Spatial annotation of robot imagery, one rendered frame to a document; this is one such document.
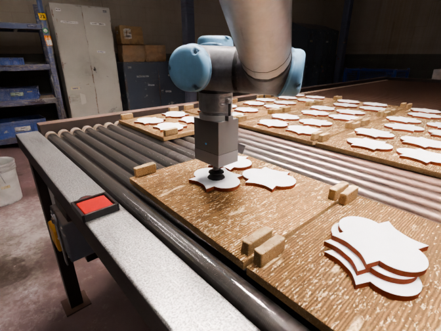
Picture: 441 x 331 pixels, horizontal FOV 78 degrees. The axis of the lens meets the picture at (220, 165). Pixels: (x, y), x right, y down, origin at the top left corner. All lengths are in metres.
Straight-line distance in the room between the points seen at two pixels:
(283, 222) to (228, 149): 0.20
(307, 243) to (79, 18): 4.71
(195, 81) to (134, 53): 4.83
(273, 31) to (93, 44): 4.68
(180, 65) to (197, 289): 0.34
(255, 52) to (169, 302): 0.34
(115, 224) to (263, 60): 0.41
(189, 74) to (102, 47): 4.54
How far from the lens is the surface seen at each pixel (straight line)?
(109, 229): 0.58
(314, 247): 0.49
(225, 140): 0.61
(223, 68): 0.47
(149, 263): 0.48
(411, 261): 0.47
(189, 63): 0.47
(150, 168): 0.74
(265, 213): 0.56
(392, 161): 0.96
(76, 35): 4.91
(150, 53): 5.36
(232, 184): 0.64
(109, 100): 5.03
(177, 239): 0.52
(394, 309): 0.44
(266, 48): 0.36
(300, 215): 0.57
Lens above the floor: 1.23
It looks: 22 degrees down
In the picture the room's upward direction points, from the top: straight up
